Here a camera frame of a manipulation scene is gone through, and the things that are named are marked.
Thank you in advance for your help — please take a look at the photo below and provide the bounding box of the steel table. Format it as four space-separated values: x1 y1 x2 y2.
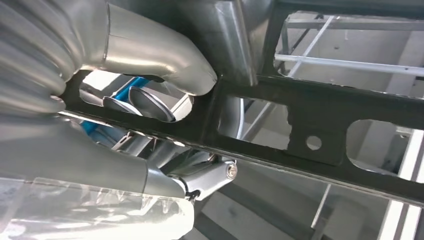
274 14 424 78

